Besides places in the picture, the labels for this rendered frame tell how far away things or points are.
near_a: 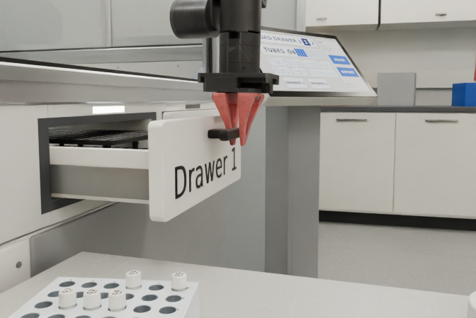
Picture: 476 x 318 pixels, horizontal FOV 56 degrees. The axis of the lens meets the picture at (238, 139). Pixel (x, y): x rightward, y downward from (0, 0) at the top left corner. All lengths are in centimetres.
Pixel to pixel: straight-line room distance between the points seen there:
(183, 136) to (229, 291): 18
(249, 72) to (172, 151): 17
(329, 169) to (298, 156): 192
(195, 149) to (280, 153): 99
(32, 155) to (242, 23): 31
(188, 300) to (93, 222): 33
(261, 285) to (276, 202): 111
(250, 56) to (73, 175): 27
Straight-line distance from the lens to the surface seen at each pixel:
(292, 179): 154
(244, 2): 61
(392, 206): 353
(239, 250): 234
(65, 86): 61
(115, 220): 71
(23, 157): 55
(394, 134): 347
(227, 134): 57
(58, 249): 61
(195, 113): 93
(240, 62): 60
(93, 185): 55
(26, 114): 55
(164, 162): 49
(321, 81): 151
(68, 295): 37
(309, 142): 158
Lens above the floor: 95
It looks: 5 degrees down
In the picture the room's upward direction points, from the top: straight up
